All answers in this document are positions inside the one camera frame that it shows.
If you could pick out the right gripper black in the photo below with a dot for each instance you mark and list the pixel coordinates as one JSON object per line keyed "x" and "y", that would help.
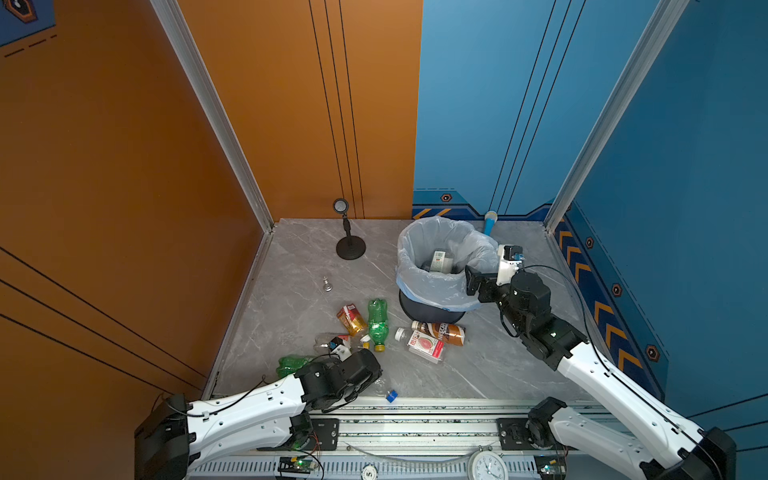
{"x": 489, "y": 284}

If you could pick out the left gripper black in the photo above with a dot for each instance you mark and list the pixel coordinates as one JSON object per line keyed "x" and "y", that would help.
{"x": 375, "y": 377}

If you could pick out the brown coffee bottle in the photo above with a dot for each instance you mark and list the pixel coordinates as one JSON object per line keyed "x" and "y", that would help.
{"x": 448, "y": 333}

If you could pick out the green label white cap bottle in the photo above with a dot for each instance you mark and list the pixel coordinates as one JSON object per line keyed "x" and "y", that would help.
{"x": 442, "y": 262}

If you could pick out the green bottle yellow cap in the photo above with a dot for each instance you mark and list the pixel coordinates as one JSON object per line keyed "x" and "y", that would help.
{"x": 290, "y": 364}
{"x": 378, "y": 323}

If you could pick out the pink label white cap bottle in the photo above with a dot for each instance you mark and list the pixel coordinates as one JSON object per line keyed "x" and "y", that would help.
{"x": 422, "y": 345}

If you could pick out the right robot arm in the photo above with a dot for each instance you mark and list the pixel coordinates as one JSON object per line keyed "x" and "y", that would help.
{"x": 660, "y": 444}

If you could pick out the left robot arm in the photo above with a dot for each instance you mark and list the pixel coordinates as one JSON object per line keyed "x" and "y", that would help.
{"x": 180, "y": 435}

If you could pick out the black bin with plastic liner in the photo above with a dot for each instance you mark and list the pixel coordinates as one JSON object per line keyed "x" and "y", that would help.
{"x": 432, "y": 254}

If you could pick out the clear cola bottle red label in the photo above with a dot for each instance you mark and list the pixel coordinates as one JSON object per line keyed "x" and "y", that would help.
{"x": 328, "y": 342}

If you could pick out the green bottle lying yellow cap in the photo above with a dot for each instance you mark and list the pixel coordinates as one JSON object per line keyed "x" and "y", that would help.
{"x": 290, "y": 364}

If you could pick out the blue toy microphone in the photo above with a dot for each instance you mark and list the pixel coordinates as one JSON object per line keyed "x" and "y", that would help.
{"x": 490, "y": 219}

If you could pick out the green circuit board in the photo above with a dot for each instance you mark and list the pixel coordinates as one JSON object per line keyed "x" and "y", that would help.
{"x": 297, "y": 465}

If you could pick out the black desk microphone stand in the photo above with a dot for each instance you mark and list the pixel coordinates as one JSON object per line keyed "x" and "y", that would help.
{"x": 350, "y": 247}

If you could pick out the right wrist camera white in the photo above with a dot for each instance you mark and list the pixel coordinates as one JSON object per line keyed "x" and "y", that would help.
{"x": 511, "y": 259}

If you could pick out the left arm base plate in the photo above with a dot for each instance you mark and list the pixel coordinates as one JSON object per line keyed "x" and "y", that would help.
{"x": 313, "y": 434}

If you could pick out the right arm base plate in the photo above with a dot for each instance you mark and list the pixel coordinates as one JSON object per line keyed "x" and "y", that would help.
{"x": 524, "y": 434}

